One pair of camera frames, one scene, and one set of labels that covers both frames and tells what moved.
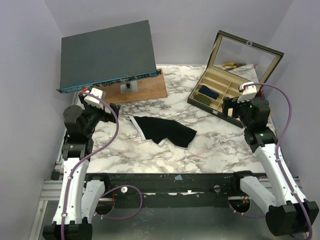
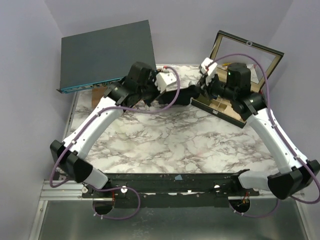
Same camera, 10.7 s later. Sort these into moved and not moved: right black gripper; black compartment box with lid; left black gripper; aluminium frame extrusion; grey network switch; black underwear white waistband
Moved: right black gripper; black underwear white waistband; left black gripper
Not moved: grey network switch; black compartment box with lid; aluminium frame extrusion
